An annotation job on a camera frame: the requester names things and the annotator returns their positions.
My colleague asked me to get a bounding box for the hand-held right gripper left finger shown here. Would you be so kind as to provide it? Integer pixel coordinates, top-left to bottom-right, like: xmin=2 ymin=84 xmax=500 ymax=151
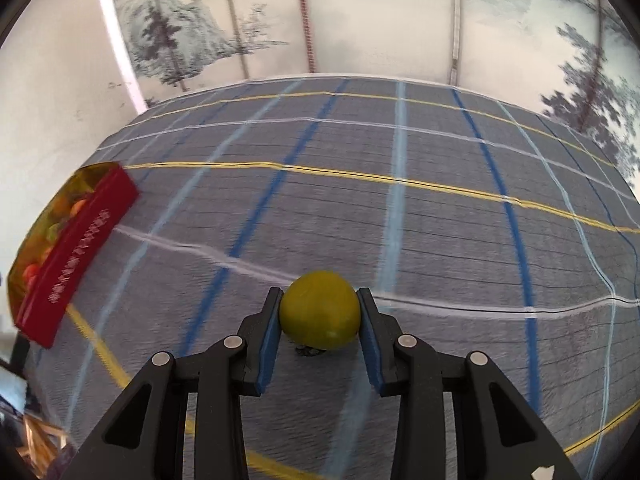
xmin=72 ymin=286 xmax=285 ymax=480

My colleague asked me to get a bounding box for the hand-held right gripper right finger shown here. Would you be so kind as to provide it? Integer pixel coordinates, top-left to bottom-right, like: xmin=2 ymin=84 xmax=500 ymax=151
xmin=356 ymin=287 xmax=583 ymax=480

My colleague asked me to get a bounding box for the green tomato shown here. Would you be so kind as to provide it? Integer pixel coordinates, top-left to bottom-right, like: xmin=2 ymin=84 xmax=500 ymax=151
xmin=278 ymin=270 xmax=362 ymax=351

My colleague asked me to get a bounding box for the gold tin box red outside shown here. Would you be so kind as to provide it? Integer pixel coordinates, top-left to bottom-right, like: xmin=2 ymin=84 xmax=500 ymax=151
xmin=7 ymin=161 xmax=141 ymax=350

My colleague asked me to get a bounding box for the grey plaid tablecloth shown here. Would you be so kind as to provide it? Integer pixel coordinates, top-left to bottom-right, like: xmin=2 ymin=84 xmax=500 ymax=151
xmin=25 ymin=74 xmax=640 ymax=480

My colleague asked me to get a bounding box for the landscape painted folding screen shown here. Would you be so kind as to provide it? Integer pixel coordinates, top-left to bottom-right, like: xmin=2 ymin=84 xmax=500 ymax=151
xmin=107 ymin=0 xmax=640 ymax=176

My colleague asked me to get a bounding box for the wooden frame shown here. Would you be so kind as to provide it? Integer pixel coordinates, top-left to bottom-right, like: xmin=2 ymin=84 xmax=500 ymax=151
xmin=22 ymin=414 xmax=67 ymax=467

